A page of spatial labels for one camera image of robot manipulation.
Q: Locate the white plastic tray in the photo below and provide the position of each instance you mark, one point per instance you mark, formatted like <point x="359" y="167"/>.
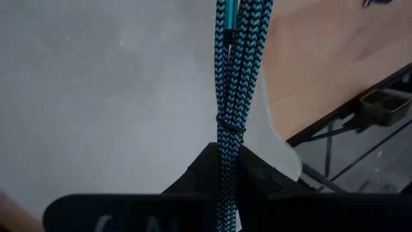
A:
<point x="96" y="96"/>

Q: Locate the small black camera box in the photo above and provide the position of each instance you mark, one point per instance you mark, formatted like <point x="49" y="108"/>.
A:
<point x="386" y="108"/>

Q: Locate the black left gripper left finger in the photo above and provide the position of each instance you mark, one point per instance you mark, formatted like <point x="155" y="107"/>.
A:
<point x="135" y="212"/>

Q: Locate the black metal table frame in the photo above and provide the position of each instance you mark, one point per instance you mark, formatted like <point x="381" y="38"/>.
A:
<point x="322" y="123"/>

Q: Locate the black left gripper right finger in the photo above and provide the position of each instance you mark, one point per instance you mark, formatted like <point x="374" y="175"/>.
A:
<point x="305" y="212"/>

